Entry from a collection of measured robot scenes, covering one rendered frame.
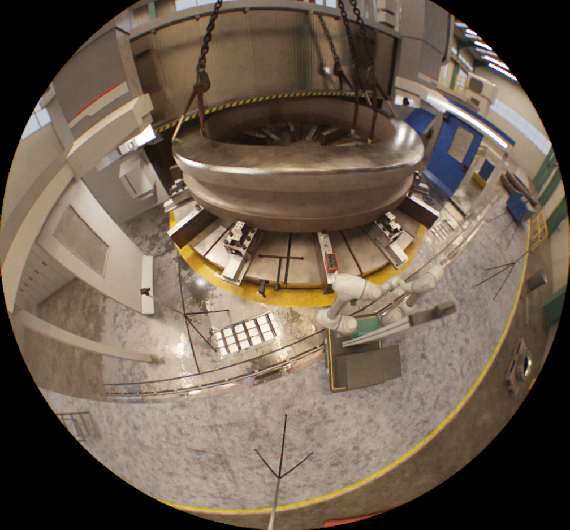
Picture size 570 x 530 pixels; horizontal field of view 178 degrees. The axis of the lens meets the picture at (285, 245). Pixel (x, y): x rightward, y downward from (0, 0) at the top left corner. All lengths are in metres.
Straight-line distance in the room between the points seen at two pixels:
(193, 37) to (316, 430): 6.53
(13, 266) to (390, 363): 3.47
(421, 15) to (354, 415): 7.38
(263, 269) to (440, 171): 5.85
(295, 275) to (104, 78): 3.83
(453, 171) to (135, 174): 8.18
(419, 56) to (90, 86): 5.89
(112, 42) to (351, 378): 4.52
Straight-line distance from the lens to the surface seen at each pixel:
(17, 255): 2.23
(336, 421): 2.81
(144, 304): 3.56
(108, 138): 2.70
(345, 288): 1.15
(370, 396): 2.85
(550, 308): 9.40
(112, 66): 3.09
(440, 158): 6.50
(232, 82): 4.34
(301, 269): 2.53
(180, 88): 4.30
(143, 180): 4.62
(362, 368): 1.84
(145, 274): 3.85
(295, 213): 2.22
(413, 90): 5.19
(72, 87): 3.41
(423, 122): 7.46
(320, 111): 6.12
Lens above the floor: 2.57
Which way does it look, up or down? 56 degrees down
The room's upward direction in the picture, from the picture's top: 5 degrees counter-clockwise
